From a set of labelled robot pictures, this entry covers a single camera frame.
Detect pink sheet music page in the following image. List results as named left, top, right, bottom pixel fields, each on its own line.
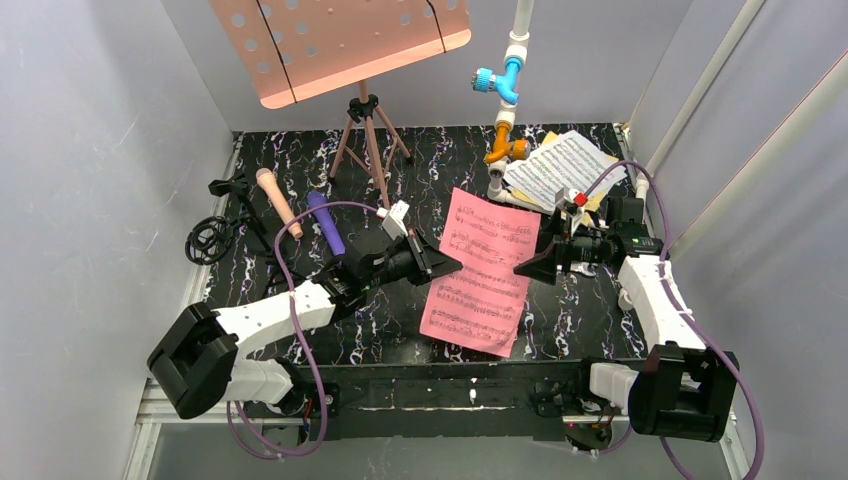
left=419, top=188, right=541, bottom=358

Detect yellow sheet music page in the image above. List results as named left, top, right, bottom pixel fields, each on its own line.
left=513, top=131, right=607, bottom=217

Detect purple microphone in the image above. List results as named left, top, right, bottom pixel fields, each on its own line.
left=306, top=191, right=346, bottom=256

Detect pink microphone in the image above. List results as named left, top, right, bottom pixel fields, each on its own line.
left=256, top=168, right=303, bottom=239

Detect black round-base mic stand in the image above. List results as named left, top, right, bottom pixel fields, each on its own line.
left=208, top=173, right=283, bottom=257

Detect black tripod mic stand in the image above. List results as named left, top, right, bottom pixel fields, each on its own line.
left=184, top=212, right=287, bottom=297

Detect sheet music book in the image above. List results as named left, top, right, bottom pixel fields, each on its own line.
left=593, top=165, right=628, bottom=196

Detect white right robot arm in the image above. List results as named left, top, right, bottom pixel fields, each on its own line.
left=514, top=197, right=738, bottom=442

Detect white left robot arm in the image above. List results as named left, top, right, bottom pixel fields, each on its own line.
left=147, top=229, right=463, bottom=420

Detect silver open-end wrench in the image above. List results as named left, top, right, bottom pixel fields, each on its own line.
left=570, top=262, right=597, bottom=278

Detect orange pipe valve fitting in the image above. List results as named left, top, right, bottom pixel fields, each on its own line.
left=484, top=121, right=530, bottom=164

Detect pink tripod music stand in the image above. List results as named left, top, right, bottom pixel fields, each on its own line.
left=210, top=1, right=472, bottom=208

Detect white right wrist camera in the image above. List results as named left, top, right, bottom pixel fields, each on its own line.
left=555, top=187, right=588, bottom=236

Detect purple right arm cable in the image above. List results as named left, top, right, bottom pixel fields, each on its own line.
left=582, top=160, right=766, bottom=480

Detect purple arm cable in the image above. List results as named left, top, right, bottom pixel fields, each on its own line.
left=582, top=160, right=766, bottom=480
left=225, top=201, right=392, bottom=460

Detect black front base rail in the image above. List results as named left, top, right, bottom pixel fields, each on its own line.
left=241, top=358, right=654, bottom=444

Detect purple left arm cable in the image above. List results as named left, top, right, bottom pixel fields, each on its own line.
left=225, top=201, right=392, bottom=460

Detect white PVC pipe frame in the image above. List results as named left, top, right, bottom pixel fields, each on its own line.
left=473, top=1, right=662, bottom=297

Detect white wall pipe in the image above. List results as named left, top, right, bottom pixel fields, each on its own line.
left=646, top=0, right=765, bottom=176

